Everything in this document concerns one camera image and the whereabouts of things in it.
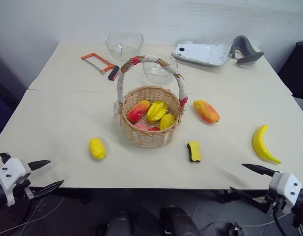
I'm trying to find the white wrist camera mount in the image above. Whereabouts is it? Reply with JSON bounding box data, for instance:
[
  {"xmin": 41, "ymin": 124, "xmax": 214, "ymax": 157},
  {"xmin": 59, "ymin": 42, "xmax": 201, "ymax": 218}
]
[
  {"xmin": 268, "ymin": 172, "xmax": 303, "ymax": 215},
  {"xmin": 0, "ymin": 157, "xmax": 32, "ymax": 207}
]

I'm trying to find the wicker basket with wrapped handle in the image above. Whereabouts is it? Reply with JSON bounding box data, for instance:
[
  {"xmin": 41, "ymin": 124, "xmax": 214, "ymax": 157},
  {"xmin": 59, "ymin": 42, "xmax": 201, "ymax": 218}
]
[{"xmin": 113, "ymin": 55, "xmax": 189, "ymax": 148}]

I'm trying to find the yellow banana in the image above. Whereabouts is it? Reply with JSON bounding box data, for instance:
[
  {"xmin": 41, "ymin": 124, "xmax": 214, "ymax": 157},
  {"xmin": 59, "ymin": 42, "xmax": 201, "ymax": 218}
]
[{"xmin": 252, "ymin": 124, "xmax": 282, "ymax": 165}]

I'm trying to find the black chair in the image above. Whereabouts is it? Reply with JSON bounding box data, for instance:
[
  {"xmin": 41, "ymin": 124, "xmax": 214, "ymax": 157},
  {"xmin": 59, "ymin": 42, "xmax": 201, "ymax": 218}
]
[{"xmin": 278, "ymin": 41, "xmax": 303, "ymax": 99}]

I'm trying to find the smooth yellow lemon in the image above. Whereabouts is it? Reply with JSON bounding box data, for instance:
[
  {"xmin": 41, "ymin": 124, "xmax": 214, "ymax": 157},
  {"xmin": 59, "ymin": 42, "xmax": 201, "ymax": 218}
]
[{"xmin": 159, "ymin": 113, "xmax": 176, "ymax": 131}]

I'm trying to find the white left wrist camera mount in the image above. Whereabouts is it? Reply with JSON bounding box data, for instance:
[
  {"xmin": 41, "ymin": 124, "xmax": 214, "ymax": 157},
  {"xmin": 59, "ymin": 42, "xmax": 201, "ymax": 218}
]
[{"xmin": 0, "ymin": 157, "xmax": 32, "ymax": 207}]

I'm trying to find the dark rounded shape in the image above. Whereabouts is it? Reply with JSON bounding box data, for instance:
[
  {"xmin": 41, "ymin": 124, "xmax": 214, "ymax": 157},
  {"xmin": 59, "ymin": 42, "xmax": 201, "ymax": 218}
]
[{"xmin": 105, "ymin": 210, "xmax": 133, "ymax": 236}]

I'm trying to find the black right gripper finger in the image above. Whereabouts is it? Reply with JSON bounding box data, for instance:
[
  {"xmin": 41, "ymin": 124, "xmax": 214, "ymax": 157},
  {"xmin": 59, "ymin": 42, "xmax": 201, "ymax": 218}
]
[
  {"xmin": 241, "ymin": 163, "xmax": 280, "ymax": 177},
  {"xmin": 229, "ymin": 186, "xmax": 270, "ymax": 214}
]

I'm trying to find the pink peach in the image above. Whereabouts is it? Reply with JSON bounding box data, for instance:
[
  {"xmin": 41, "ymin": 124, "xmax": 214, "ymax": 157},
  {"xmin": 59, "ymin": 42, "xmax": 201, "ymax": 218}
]
[{"xmin": 134, "ymin": 122, "xmax": 150, "ymax": 131}]

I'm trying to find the red and yellow mango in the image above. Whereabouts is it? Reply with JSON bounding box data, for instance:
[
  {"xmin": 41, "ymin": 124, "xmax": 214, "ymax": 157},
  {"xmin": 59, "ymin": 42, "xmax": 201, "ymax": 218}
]
[{"xmin": 127, "ymin": 100, "xmax": 151, "ymax": 124}]

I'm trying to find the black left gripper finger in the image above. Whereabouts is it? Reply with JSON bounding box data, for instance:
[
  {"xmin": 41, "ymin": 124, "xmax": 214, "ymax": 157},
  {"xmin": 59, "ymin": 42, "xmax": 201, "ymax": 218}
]
[
  {"xmin": 27, "ymin": 160, "xmax": 52, "ymax": 173},
  {"xmin": 33, "ymin": 179, "xmax": 65, "ymax": 200}
]

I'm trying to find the orange hacksaw with black handle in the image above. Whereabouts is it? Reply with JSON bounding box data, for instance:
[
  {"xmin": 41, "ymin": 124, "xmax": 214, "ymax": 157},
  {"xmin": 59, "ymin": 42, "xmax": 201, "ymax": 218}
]
[{"xmin": 81, "ymin": 52, "xmax": 121, "ymax": 82}]

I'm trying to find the yellow and black sponge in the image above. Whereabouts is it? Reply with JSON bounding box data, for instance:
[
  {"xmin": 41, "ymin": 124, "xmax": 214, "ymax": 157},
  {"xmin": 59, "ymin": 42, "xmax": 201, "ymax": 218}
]
[{"xmin": 187, "ymin": 141, "xmax": 204, "ymax": 164}]

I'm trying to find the thin white floor cable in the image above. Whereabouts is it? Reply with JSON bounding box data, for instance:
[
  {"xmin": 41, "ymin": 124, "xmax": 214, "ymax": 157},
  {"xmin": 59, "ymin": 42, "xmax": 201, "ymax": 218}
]
[{"xmin": 0, "ymin": 196, "xmax": 66, "ymax": 236}]

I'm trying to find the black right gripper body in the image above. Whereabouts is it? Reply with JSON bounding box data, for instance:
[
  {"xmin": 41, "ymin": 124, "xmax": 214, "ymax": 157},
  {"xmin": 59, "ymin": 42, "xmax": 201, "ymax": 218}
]
[{"xmin": 264, "ymin": 187, "xmax": 286, "ymax": 215}]

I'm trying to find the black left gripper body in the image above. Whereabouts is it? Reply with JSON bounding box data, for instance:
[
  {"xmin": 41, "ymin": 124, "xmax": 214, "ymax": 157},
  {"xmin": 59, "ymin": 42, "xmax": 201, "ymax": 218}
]
[{"xmin": 16, "ymin": 172, "xmax": 38, "ymax": 202}]

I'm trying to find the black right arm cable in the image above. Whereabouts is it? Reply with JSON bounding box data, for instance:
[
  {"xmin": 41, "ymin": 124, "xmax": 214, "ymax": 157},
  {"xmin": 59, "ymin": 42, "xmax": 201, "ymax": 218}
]
[{"xmin": 272, "ymin": 210, "xmax": 291, "ymax": 236}]

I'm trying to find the small clear glass bowl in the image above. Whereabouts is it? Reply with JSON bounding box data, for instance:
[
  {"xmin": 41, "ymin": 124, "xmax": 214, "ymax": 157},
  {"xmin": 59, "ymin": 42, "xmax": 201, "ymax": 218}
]
[{"xmin": 142, "ymin": 55, "xmax": 179, "ymax": 85}]

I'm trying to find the blue container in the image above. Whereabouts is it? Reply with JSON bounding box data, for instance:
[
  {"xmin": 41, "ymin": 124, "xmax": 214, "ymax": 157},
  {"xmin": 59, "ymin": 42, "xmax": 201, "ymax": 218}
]
[{"xmin": 0, "ymin": 94, "xmax": 10, "ymax": 131}]

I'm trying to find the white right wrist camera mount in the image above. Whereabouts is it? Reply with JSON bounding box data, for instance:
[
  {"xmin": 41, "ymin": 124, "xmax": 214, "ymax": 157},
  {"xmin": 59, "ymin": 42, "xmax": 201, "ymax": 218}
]
[{"xmin": 268, "ymin": 172, "xmax": 303, "ymax": 215}]

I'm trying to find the orange and yellow papaya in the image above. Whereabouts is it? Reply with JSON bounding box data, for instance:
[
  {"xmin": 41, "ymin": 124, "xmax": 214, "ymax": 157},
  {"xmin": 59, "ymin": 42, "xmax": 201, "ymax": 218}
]
[{"xmin": 193, "ymin": 99, "xmax": 220, "ymax": 124}]

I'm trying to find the large clear glass bowl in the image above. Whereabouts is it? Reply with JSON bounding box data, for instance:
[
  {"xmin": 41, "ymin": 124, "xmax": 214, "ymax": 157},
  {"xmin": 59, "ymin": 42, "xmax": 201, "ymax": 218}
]
[{"xmin": 105, "ymin": 31, "xmax": 145, "ymax": 62}]

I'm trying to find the white plastic device shell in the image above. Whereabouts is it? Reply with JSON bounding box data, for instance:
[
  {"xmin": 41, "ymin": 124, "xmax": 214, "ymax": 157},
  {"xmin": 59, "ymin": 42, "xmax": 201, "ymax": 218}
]
[{"xmin": 171, "ymin": 39, "xmax": 234, "ymax": 67}]

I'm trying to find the grey curved plastic handle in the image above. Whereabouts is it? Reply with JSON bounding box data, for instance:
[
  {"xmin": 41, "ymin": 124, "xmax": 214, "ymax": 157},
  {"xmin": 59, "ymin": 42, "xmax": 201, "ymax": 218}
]
[{"xmin": 230, "ymin": 35, "xmax": 265, "ymax": 65}]

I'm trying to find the yellow starfruit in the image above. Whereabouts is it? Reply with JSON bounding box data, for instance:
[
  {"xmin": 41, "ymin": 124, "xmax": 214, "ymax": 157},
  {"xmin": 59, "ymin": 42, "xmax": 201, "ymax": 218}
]
[{"xmin": 147, "ymin": 101, "xmax": 169, "ymax": 123}]

